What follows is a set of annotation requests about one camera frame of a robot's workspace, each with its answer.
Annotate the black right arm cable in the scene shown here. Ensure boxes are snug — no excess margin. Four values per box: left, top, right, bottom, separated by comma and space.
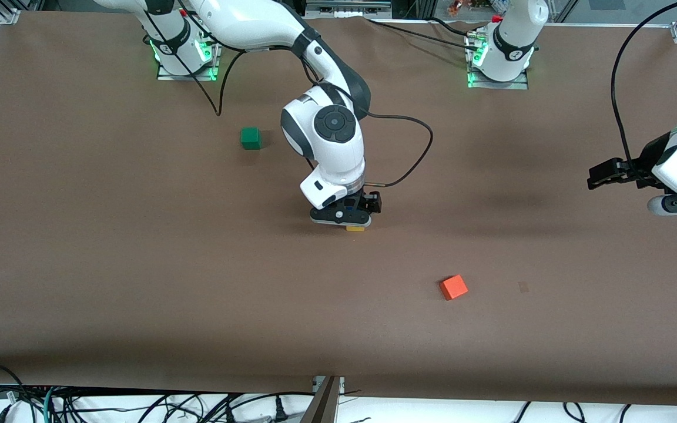
139, 6, 292, 117

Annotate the black base cable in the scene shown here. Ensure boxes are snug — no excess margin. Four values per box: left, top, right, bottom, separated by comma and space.
427, 16, 483, 39
364, 18, 480, 53

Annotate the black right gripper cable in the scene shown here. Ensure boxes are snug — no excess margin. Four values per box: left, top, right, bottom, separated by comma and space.
365, 113, 434, 189

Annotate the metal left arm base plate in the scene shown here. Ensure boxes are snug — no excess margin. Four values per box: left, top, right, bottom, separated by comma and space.
466, 32, 529, 90

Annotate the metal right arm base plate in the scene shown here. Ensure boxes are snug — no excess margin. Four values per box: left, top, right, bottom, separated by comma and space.
156, 35, 220, 82

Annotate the brown paper table cover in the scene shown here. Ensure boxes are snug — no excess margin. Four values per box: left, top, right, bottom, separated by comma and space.
0, 11, 677, 407

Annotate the orange block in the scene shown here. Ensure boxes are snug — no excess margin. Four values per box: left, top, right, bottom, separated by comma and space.
439, 274, 469, 301

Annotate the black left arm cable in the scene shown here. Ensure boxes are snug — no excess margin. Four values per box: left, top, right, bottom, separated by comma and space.
611, 0, 677, 174

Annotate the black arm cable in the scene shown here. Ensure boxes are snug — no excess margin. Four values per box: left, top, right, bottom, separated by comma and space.
139, 6, 292, 117
611, 0, 677, 174

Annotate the aluminium frame crossbar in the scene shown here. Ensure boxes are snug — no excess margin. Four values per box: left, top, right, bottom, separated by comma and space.
305, 0, 393, 19

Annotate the metal table clamp bracket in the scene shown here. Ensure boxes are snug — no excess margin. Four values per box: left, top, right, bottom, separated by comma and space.
300, 375, 346, 423

